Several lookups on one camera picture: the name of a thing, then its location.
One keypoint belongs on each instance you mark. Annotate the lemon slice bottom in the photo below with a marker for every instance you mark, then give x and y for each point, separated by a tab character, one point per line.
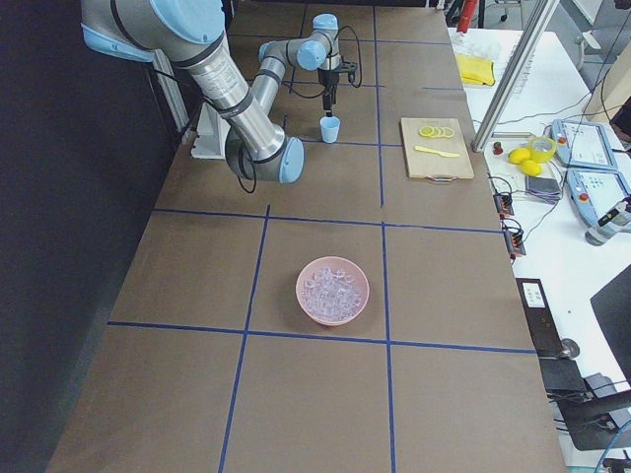
427	131

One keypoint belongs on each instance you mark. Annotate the yellow plastic knife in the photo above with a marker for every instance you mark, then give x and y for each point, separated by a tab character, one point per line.
443	154

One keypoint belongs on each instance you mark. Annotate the bamboo cutting board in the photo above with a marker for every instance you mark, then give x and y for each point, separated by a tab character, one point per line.
448	137

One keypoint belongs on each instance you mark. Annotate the clear ice cubes pile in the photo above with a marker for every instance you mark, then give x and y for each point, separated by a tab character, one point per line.
331	295

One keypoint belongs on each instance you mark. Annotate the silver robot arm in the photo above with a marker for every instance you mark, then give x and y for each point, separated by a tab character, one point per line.
193	37

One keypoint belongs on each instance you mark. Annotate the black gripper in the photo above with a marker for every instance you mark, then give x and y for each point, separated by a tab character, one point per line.
327	80

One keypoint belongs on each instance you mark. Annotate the aluminium frame post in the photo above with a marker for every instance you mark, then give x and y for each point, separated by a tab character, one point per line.
535	27

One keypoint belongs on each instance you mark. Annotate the teach pendant lower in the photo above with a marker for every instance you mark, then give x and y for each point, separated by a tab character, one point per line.
595	191

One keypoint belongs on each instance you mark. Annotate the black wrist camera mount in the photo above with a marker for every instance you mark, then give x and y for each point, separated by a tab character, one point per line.
349	69

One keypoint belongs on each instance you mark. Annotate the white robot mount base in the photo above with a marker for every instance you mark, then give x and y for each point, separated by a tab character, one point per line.
211	134

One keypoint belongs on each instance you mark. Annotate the teach pendant upper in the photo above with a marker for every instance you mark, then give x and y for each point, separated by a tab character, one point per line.
582	144

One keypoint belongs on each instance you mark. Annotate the pink bowl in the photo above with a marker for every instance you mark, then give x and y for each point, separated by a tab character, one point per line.
334	262

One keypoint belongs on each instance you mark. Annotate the light blue plastic cup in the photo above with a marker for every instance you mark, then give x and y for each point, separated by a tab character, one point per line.
329	127

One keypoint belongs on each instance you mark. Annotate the black power strip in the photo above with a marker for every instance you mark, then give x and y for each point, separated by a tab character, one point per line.
504	204

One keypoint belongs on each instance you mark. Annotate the whole lemon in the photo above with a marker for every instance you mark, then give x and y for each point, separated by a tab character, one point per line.
531	168
519	155

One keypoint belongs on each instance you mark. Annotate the teach pendant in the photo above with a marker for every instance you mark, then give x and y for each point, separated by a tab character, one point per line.
582	144
595	191

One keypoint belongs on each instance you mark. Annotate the yellow tape roll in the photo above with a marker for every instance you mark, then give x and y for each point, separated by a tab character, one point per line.
542	149

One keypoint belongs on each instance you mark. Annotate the yellow cloth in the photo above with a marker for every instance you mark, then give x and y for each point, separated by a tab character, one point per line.
475	71

